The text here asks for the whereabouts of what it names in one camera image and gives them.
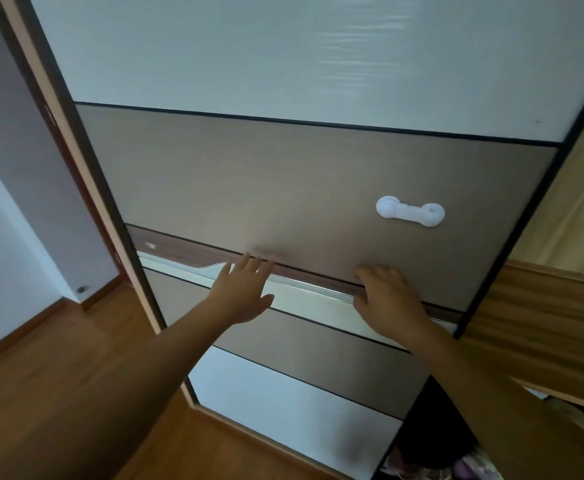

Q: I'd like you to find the person's left hand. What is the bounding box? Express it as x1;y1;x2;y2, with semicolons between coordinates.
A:
207;252;277;326

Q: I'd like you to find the person's left forearm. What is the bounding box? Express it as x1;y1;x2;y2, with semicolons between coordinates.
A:
0;299;233;480

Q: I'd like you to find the wooden wardrobe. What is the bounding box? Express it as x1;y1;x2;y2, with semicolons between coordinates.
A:
0;0;584;480

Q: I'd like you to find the reddish brown room door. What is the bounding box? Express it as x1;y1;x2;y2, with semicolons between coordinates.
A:
0;0;131;285

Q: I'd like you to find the white grey sliding wardrobe door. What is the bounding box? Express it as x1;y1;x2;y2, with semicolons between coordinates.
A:
11;0;584;480

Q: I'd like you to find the person's right forearm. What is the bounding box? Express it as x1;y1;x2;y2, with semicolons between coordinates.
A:
411;324;584;480

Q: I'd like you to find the person's right hand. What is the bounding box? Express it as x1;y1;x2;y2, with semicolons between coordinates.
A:
354;266;436;351

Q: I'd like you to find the white plastic door latch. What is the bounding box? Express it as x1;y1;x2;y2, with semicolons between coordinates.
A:
375;195;446;228

